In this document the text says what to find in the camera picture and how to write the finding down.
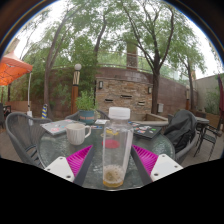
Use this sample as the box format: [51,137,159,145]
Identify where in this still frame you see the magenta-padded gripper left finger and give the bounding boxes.
[44,144,98,187]

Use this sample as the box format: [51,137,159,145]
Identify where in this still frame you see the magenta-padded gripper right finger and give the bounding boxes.
[130,144,184,186]

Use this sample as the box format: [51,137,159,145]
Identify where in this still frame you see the clear plastic bottle white cap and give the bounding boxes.
[101,106,134,189]

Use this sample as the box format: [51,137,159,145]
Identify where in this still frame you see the white ribbed mug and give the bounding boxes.
[65,122,92,146]

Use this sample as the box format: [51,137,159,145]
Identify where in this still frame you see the black laptop with stickers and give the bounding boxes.
[128,121,163,139]

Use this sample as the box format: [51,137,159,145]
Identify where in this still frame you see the silver laptop with stickers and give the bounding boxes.
[40,118,79,136]

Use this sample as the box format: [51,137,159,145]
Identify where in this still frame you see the black jacket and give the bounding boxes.
[163,109,198,154]

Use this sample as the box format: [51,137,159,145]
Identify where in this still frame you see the green plant in blue pot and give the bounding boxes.
[75,89,99,125]

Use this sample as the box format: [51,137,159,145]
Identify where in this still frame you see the blue yellow striped bollard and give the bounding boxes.
[41,103,49,120]

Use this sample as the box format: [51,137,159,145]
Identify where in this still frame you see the dark metal patio chair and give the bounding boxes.
[194,114,224,161]

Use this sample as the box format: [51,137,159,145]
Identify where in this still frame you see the closed dark red umbrella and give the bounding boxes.
[218,74,224,114]

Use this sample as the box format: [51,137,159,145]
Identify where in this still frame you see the orange canopy tent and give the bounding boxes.
[0,51,34,87]

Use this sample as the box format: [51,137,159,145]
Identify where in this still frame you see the wooden lamp post white globe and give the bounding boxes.
[70,63,83,115]

